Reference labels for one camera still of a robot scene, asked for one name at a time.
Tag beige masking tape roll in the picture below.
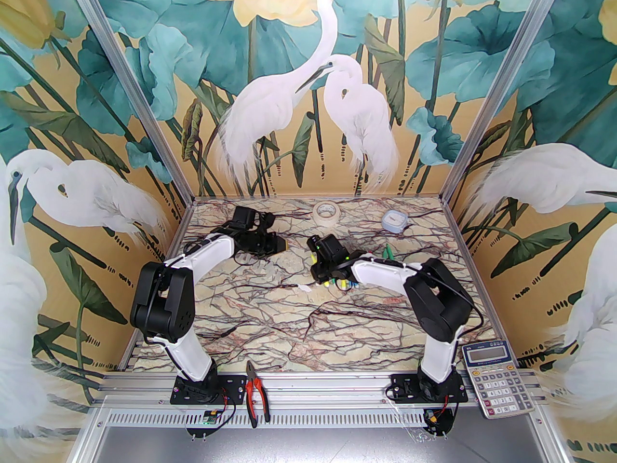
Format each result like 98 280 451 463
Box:
312 202 342 225

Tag small blue white round box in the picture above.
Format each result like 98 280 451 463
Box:
382 210 408 232

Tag perforated grey metal panel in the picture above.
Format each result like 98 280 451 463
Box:
72 408 564 463

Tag grey desk calculator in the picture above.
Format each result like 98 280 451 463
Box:
461 339 537 420

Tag aluminium frame rail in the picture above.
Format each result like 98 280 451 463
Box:
94 372 550 409

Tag red handled pliers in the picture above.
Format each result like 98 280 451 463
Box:
245 360 271 429

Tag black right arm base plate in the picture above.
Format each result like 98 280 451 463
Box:
389 373 469 404

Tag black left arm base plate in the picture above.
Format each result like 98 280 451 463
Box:
171 373 246 405

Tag black mount with yellow connector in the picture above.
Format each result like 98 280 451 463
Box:
424 408 456 435

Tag aluminium frame post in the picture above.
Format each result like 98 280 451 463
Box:
63 0 196 201
441 0 572 201

